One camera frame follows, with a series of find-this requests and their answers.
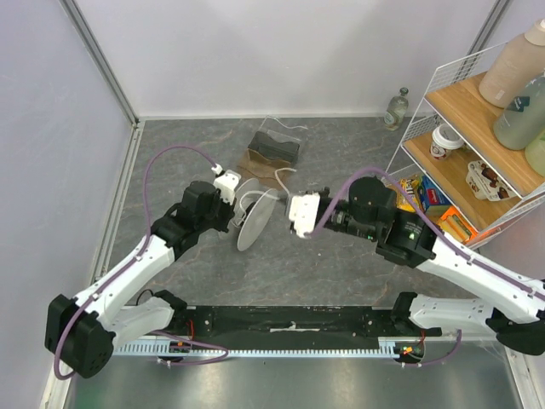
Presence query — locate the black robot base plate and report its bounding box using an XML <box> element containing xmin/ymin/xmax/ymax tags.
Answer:
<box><xmin>167</xmin><ymin>306</ymin><xmax>442</xmax><ymax>349</ymax></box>

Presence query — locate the white wire shelf rack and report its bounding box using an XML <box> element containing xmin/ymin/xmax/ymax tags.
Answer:
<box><xmin>387</xmin><ymin>44</ymin><xmax>544</xmax><ymax>249</ymax></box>

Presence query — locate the brown acrylic holder box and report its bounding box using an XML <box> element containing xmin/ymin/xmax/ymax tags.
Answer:
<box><xmin>236</xmin><ymin>116</ymin><xmax>310</xmax><ymax>190</ymax></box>

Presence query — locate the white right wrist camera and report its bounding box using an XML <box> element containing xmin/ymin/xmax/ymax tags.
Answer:
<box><xmin>288</xmin><ymin>192</ymin><xmax>321</xmax><ymax>239</ymax></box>

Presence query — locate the clear glass bottle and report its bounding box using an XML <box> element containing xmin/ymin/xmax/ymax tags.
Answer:
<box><xmin>383</xmin><ymin>87</ymin><xmax>409</xmax><ymax>130</ymax></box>

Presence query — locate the white perforated cable spool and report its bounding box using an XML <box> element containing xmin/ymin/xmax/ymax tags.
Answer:
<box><xmin>232</xmin><ymin>178</ymin><xmax>278</xmax><ymax>251</ymax></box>

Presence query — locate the white paper coffee cup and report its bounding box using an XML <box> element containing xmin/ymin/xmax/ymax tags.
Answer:
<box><xmin>430</xmin><ymin>124</ymin><xmax>464</xmax><ymax>160</ymax></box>

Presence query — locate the light green bottle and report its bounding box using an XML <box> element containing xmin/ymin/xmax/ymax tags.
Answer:
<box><xmin>525</xmin><ymin>130</ymin><xmax>545</xmax><ymax>176</ymax></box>

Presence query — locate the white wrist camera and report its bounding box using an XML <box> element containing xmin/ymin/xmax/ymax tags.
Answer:
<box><xmin>288</xmin><ymin>192</ymin><xmax>321</xmax><ymax>239</ymax></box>
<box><xmin>211</xmin><ymin>164</ymin><xmax>242</xmax><ymax>205</ymax></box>

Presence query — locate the yellow M&M candy bag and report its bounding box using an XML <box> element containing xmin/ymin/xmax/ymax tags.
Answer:
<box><xmin>396</xmin><ymin>178</ymin><xmax>421</xmax><ymax>213</ymax></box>

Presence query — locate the thin white cable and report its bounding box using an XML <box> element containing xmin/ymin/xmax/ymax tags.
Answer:
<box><xmin>236</xmin><ymin>167</ymin><xmax>297</xmax><ymax>222</ymax></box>

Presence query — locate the blue slotted cable duct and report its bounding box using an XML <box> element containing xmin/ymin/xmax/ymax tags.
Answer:
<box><xmin>113</xmin><ymin>337</ymin><xmax>417</xmax><ymax>359</ymax></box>

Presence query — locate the green translucent bottle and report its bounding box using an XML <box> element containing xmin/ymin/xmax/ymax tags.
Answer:
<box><xmin>493</xmin><ymin>72</ymin><xmax>544</xmax><ymax>151</ymax></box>

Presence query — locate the beige plastic bottle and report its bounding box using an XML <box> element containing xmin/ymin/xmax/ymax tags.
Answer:
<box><xmin>479</xmin><ymin>19</ymin><xmax>544</xmax><ymax>108</ymax></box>

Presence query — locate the white yogurt cup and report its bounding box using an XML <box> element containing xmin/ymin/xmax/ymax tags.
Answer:
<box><xmin>466</xmin><ymin>160</ymin><xmax>516</xmax><ymax>202</ymax></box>

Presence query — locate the orange sponge pack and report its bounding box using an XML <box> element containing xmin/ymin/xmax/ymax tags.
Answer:
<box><xmin>439</xmin><ymin>206</ymin><xmax>478</xmax><ymax>244</ymax></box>

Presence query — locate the blue green snack packet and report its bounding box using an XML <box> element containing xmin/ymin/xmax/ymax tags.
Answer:
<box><xmin>417</xmin><ymin>176</ymin><xmax>451</xmax><ymax>217</ymax></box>

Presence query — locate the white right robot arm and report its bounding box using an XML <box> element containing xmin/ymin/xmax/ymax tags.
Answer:
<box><xmin>312</xmin><ymin>176</ymin><xmax>544</xmax><ymax>356</ymax></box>

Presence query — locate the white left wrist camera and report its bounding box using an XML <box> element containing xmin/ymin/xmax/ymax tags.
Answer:
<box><xmin>211</xmin><ymin>164</ymin><xmax>242</xmax><ymax>205</ymax></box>

